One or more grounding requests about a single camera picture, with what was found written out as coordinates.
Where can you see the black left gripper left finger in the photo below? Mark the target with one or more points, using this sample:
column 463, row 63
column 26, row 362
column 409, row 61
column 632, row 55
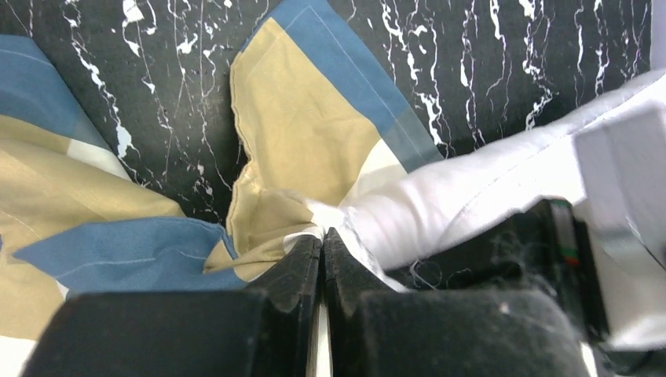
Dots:
column 264, row 329

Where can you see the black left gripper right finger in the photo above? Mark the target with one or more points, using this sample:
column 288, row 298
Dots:
column 377, row 331

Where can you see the white pillow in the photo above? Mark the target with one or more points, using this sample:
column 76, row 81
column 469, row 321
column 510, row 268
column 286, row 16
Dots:
column 443, row 204

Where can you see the blue beige white pillowcase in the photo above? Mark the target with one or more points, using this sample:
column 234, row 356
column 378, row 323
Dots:
column 320, row 119

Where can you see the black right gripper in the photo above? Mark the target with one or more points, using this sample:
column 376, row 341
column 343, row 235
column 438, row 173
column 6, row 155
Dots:
column 544, row 248

